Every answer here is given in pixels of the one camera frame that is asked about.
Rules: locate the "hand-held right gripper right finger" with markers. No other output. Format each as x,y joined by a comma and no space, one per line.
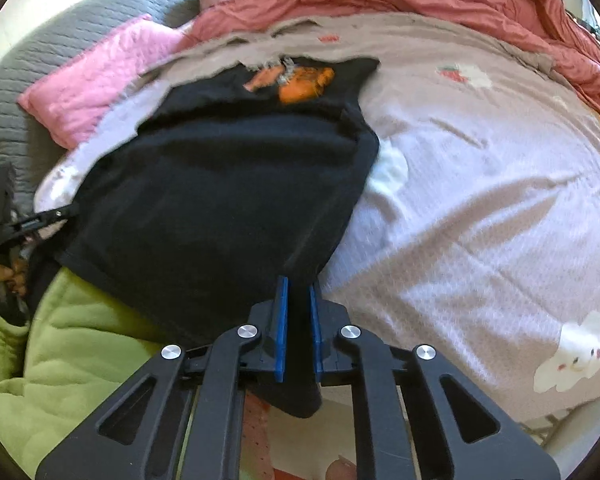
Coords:
314,330

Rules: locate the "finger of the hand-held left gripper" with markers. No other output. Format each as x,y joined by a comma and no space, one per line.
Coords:
45,216

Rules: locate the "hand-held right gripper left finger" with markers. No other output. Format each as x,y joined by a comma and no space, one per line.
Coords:
281,330

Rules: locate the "black sweater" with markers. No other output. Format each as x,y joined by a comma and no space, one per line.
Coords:
220,200

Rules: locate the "person's right hand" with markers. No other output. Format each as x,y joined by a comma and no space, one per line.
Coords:
342,470

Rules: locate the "pink dotted cloth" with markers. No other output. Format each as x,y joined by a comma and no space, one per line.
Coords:
260,435

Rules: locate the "green fleece clothing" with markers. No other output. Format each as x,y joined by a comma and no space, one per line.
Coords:
80,350

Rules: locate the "pink quilted pillow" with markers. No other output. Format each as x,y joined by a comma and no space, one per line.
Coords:
100,75

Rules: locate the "grey quilted bedspread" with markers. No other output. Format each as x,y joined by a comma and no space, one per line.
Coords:
40,35

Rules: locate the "mauve printed bed sheet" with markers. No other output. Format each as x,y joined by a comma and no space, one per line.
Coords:
480,200

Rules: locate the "white appliance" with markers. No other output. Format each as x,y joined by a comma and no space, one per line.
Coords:
582,10

